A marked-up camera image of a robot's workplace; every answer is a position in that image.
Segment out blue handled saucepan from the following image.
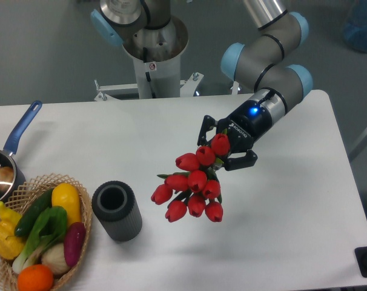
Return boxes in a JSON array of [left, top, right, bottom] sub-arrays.
[[0, 101, 42, 202]]

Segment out purple eggplant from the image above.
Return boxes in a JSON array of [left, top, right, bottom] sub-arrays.
[[64, 222, 86, 267]]

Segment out dark grey ribbed vase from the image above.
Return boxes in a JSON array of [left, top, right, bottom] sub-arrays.
[[91, 181, 142, 242]]

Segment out brown bread in pan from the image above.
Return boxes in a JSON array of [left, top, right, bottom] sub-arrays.
[[0, 166, 14, 186]]

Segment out yellow bell pepper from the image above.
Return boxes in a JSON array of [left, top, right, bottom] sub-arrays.
[[0, 201, 25, 261]]

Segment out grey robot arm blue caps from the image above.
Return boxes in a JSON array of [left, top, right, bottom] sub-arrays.
[[90, 1, 312, 171]]

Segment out green bok choy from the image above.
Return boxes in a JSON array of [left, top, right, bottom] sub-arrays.
[[12, 206, 67, 274]]

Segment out yellow squash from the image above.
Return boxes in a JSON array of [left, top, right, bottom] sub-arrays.
[[51, 183, 81, 227]]

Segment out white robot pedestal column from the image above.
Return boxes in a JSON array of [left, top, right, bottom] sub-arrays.
[[124, 16, 188, 85]]

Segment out blue translucent container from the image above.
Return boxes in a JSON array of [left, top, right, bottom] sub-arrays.
[[342, 1, 367, 53]]

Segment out red tulip bouquet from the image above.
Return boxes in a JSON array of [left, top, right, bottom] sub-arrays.
[[151, 130, 231, 222]]

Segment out orange fruit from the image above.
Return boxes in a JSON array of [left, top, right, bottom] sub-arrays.
[[17, 264, 54, 291]]

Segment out white metal base bracket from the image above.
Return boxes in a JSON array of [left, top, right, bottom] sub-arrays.
[[94, 72, 242, 102]]

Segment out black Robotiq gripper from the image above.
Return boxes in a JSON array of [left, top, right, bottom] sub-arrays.
[[197, 89, 288, 171]]

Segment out beige garlic bulb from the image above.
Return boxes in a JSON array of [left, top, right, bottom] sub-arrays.
[[41, 243, 70, 276]]

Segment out green cucumber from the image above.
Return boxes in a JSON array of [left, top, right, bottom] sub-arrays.
[[14, 188, 54, 237]]

